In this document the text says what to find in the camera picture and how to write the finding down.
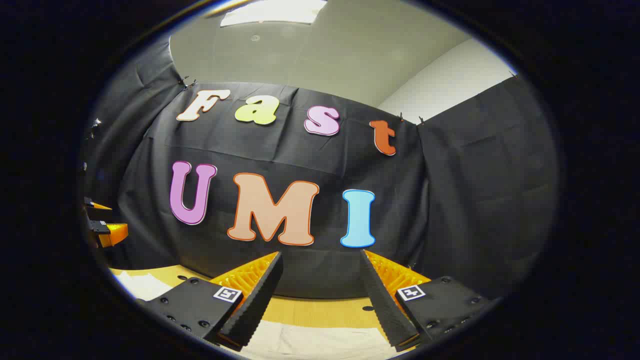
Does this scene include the ceiling light panel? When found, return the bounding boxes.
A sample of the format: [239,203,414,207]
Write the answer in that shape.
[220,0,328,28]

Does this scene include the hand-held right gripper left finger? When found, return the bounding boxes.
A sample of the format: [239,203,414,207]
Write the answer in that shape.
[135,251,284,352]

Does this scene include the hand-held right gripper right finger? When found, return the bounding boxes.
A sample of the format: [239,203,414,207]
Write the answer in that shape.
[359,248,502,352]

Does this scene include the black backdrop cloth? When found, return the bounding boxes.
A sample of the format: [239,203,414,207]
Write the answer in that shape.
[82,35,560,301]

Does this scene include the white jeans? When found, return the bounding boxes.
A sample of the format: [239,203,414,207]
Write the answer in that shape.
[114,272,401,360]

